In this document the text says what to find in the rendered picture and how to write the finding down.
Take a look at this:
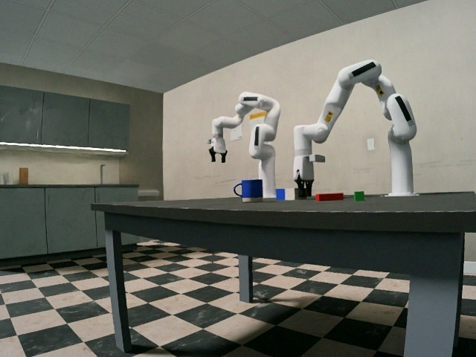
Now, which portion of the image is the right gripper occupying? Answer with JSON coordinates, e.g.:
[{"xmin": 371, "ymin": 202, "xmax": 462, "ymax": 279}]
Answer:
[{"xmin": 209, "ymin": 138, "xmax": 228, "ymax": 163}]

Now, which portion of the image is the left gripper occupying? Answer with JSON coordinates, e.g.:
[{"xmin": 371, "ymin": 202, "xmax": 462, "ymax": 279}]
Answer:
[{"xmin": 294, "ymin": 155, "xmax": 314, "ymax": 197}]

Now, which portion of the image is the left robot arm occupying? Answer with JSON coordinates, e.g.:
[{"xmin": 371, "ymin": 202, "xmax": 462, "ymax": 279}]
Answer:
[{"xmin": 294, "ymin": 59, "xmax": 417, "ymax": 196}]

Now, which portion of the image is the blue mug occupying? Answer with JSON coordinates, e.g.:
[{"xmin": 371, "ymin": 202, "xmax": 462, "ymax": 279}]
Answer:
[{"xmin": 234, "ymin": 179, "xmax": 263, "ymax": 203}]

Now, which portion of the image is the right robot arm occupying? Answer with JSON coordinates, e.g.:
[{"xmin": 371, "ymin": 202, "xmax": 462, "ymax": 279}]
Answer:
[{"xmin": 212, "ymin": 92, "xmax": 280, "ymax": 198}]

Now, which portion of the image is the blue cube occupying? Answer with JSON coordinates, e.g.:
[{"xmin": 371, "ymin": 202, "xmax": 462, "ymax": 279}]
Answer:
[{"xmin": 276, "ymin": 189, "xmax": 286, "ymax": 200}]

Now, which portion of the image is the red rectangular block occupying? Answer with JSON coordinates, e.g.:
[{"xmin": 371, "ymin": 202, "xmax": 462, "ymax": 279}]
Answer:
[{"xmin": 316, "ymin": 193, "xmax": 344, "ymax": 202}]

